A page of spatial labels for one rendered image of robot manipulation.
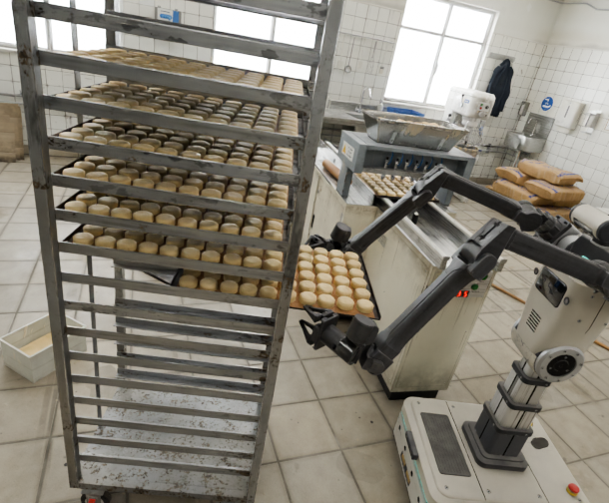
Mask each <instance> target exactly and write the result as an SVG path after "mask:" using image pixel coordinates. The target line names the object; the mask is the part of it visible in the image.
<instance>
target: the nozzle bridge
mask: <svg viewBox="0 0 609 503"><path fill-rule="evenodd" d="M392 152H393V157H392V160H391V156H392ZM402 153H403V159H402V162H401V164H400V165H399V166H397V170H394V169H393V167H394V163H395V161H396V158H399V160H398V161H399V163H400V161H401V158H402ZM412 155H413V160H412ZM337 156H338V157H339V158H340V159H341V160H342V162H341V166H340V171H339V176H338V181H337V186H336V190H337V192H338V193H339V194H340V196H341V197H345V198H347V196H348V192H349V188H350V183H351V179H352V174H353V173H357V174H361V173H373V174H383V175H392V176H402V177H411V178H421V177H423V176H424V175H425V174H427V173H428V172H429V171H431V170H432V169H433V167H434V165H435V163H438V165H439V164H441V158H443V161H442V164H443V165H445V166H446V168H447V169H449V170H451V171H453V172H454V173H456V174H458V175H460V176H462V177H464V178H466V179H468V180H469V178H470V175H471V172H472V169H473V167H474V164H475V161H476V158H474V157H472V156H470V155H468V154H466V153H464V152H462V151H460V150H458V149H456V148H454V147H453V148H452V149H451V150H450V151H449V152H445V151H437V150H430V149H422V148H414V147H406V146H398V145H390V144H382V143H377V142H376V141H374V140H373V139H371V138H370V137H369V136H368V135H367V133H360V132H352V131H344V130H342V133H341V138H340V143H339V148H338V153H337ZM422 156H423V161H422V164H421V166H420V167H419V168H418V169H417V170H416V172H414V171H413V167H414V164H415V163H416V160H418V166H419V165H420V163H421V160H422ZM386 157H389V159H388V162H390V160H391V162H390V164H389V165H387V169H384V168H383V167H384V162H385V160H386ZM432 157H433V161H432ZM406 159H409V161H408V165H409V164H410V162H411V160H412V163H411V165H410V166H409V167H408V168H407V171H404V170H403V167H404V164H405V162H406ZM426 161H428V167H429V166H430V164H431V161H432V164H431V167H430V168H429V169H427V170H426V173H423V172H422V171H423V167H424V165H425V163H426ZM399 163H398V164H399ZM452 195H453V191H450V190H448V189H443V188H440V189H439V190H438V192H437V193H436V196H435V197H436V198H438V199H439V202H440V203H441V204H442V205H443V206H448V207H449V204H450V201H451V198H452Z"/></svg>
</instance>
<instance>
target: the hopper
mask: <svg viewBox="0 0 609 503"><path fill-rule="evenodd" d="M361 110H362V113H363V118H364V122H365V127H366V132H367V135H368V136H369V137H370V138H371V139H373V140H374V141H376V142H377V143H382V144H390V145H398V146H406V147H414V148H422V149H430V150H437V151H445V152H449V151H450V150H451V149H452V148H453V147H454V146H455V145H456V144H457V143H458V142H460V141H461V140H462V139H463V138H464V137H465V136H466V135H467V134H468V133H469V132H470V131H468V130H466V129H463V128H461V127H458V126H456V125H454V124H451V123H449V122H447V121H442V120H436V119H429V118H422V117H415V116H408V115H401V114H395V113H389V112H382V111H375V110H368V109H361ZM398 117H399V118H398ZM399 119H400V120H403V121H405V122H401V121H397V120H399ZM411 121H412V122H411ZM422 122H427V123H429V124H430V123H435V124H437V125H438V126H442V127H436V126H429V125H423V124H422ZM414 123H419V124H414ZM443 127H444V128H443ZM454 128H455V129H454Z"/></svg>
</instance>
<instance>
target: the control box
mask: <svg viewBox="0 0 609 503"><path fill-rule="evenodd" d="M492 274H493V271H491V272H490V273H489V274H488V277H487V279H486V280H482V281H479V280H477V279H476V280H474V281H472V282H471V283H469V284H468V285H467V286H466V287H465V288H463V289H462V290H461V293H460V295H459V294H458V295H459V297H483V296H484V293H485V291H486V289H487V286H488V284H489V281H490V279H491V277H492ZM474 284H478V289H477V290H473V289H472V286H473V285H474ZM466 291H467V295H466V296H464V293H466ZM456 296H457V295H456Z"/></svg>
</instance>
